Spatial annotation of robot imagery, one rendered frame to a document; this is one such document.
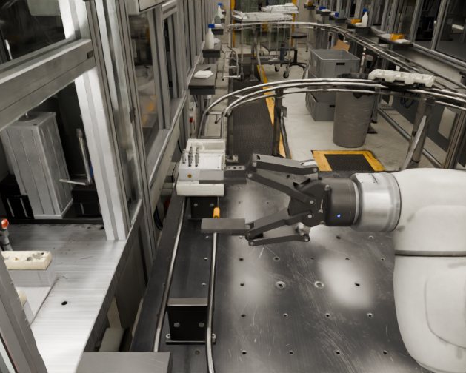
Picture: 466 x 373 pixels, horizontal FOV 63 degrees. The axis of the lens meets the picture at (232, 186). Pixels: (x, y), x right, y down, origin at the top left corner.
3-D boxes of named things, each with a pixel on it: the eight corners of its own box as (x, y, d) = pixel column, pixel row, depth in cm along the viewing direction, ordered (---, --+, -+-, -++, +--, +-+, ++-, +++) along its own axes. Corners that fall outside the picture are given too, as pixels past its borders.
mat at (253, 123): (307, 206, 266) (308, 205, 265) (224, 206, 266) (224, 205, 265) (258, 53, 775) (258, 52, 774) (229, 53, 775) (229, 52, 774)
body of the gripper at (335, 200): (340, 212, 63) (284, 212, 63) (347, 166, 59) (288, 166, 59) (353, 239, 57) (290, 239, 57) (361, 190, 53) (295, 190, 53)
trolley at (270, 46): (298, 64, 681) (304, 4, 633) (267, 65, 673) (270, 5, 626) (286, 55, 753) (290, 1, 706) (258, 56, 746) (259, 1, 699)
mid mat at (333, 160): (415, 209, 262) (415, 208, 262) (336, 209, 262) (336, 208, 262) (370, 150, 349) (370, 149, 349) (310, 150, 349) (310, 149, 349)
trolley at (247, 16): (239, 82, 567) (240, 12, 520) (228, 74, 614) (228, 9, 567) (293, 78, 591) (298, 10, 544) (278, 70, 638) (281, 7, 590)
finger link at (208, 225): (245, 217, 61) (244, 221, 62) (201, 217, 61) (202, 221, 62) (245, 229, 59) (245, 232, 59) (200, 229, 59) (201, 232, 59)
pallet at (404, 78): (366, 88, 242) (369, 72, 237) (372, 83, 252) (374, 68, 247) (428, 96, 225) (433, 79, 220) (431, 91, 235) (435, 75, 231)
